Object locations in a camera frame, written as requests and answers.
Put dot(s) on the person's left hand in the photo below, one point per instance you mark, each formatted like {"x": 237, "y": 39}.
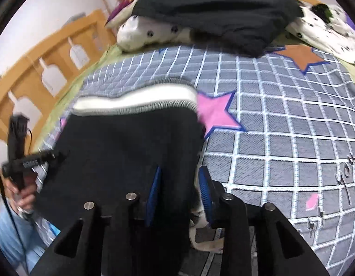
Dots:
{"x": 26, "y": 195}

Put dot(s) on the white spotted pillow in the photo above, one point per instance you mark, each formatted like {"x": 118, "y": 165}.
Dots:
{"x": 143, "y": 33}

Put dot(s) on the purple and orange pillow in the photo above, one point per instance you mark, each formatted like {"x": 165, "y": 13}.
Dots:
{"x": 122, "y": 8}

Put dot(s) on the white spotted green-patch cloth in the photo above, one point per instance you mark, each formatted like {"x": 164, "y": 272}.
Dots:
{"x": 324, "y": 28}

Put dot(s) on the wooden bed headboard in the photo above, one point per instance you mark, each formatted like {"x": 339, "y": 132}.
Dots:
{"x": 30, "y": 63}

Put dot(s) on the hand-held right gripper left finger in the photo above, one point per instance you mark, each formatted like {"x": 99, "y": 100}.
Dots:
{"x": 154, "y": 195}

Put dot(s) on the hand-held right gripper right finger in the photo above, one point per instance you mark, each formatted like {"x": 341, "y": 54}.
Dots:
{"x": 205, "y": 195}

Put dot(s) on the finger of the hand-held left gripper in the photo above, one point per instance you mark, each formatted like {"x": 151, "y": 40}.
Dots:
{"x": 58, "y": 155}

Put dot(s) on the black pants with white stripe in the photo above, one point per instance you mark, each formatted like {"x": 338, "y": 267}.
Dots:
{"x": 117, "y": 155}

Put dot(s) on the grey checked blanket with stars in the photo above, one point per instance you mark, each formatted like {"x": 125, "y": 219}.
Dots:
{"x": 281, "y": 149}

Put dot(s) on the black garment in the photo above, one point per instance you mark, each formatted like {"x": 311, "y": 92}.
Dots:
{"x": 209, "y": 8}

